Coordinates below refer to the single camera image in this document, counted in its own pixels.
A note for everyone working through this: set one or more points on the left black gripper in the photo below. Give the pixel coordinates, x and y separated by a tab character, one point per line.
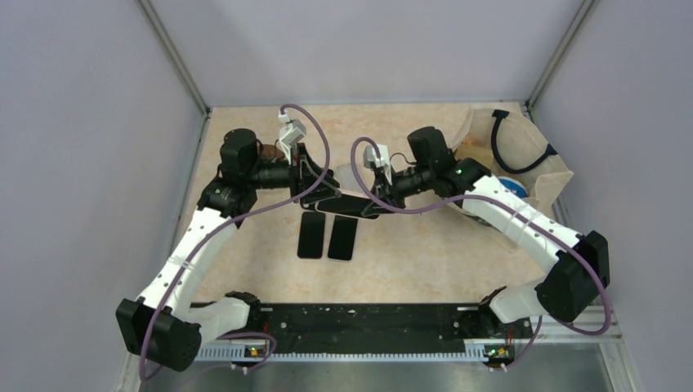
310	171

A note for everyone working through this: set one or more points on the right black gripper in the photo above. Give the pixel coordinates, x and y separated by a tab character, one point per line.
386	194

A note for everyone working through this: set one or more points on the white cased phone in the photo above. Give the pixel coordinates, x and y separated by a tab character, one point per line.
349	206

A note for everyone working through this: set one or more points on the white phone case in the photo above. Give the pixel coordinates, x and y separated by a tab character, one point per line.
347	180

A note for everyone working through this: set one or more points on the black smartphone silver edge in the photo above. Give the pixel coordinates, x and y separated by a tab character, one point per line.
342	239

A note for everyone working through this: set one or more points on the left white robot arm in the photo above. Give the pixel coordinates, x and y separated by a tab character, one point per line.
161	325

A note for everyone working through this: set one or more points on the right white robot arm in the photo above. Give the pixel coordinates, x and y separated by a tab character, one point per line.
576	266

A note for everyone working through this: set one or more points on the white cup brown lid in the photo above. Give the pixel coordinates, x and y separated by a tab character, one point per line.
271	153

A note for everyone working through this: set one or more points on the blue white round tin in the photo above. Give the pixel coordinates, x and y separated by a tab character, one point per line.
514	186

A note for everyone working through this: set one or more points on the beige tote bag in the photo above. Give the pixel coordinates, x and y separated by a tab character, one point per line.
510	145

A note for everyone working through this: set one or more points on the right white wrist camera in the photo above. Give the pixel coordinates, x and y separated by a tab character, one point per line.
377	157

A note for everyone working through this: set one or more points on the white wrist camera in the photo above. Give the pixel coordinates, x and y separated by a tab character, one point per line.
377	157
291	132

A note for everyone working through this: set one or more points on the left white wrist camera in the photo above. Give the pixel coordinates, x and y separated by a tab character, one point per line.
291	132

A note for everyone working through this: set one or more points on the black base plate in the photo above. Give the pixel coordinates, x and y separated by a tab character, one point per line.
376	328

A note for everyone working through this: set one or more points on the grey slotted cable duct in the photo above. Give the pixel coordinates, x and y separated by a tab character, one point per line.
237	353

